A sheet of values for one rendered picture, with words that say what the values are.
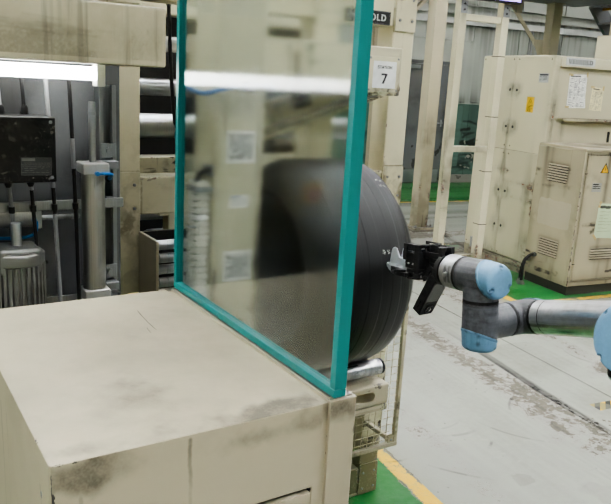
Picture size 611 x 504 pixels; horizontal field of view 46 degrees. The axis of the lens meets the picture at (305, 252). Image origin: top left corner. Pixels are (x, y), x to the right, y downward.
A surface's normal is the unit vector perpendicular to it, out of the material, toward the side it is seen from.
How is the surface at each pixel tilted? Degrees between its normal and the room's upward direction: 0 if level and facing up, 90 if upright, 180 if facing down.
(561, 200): 90
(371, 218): 55
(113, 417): 0
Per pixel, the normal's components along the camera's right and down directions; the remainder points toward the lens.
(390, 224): 0.48, -0.32
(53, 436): 0.05, -0.97
